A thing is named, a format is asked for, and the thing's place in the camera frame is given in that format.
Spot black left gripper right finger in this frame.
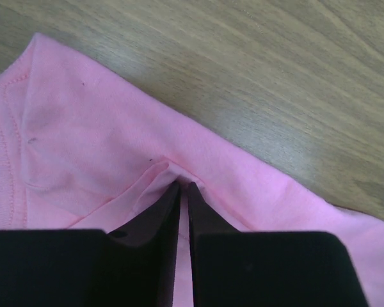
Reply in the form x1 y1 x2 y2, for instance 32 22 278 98
187 183 368 306

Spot light pink t-shirt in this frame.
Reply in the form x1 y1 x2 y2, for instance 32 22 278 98
0 33 384 306

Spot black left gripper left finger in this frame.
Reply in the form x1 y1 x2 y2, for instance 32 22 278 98
0 182 180 306

